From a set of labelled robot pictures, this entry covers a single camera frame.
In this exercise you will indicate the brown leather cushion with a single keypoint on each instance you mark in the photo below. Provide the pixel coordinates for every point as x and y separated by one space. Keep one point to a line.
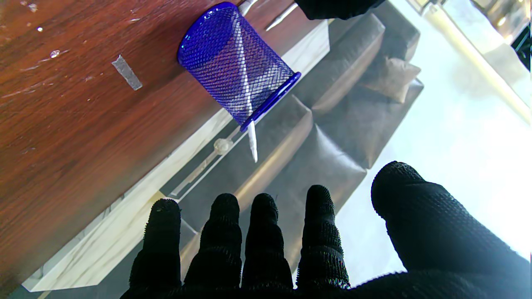
392 79

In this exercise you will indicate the grey tape strip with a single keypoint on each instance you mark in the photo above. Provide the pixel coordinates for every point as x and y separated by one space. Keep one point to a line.
126 72

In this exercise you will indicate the blue mesh holder cup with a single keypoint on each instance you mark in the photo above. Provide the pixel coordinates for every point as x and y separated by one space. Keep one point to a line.
216 54

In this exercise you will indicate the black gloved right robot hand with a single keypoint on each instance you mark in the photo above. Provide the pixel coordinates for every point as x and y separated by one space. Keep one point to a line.
436 249

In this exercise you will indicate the dark leather sofa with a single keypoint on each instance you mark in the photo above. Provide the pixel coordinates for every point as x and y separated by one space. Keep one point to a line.
341 124

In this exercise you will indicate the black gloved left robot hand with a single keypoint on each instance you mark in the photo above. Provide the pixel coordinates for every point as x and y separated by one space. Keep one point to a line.
336 8

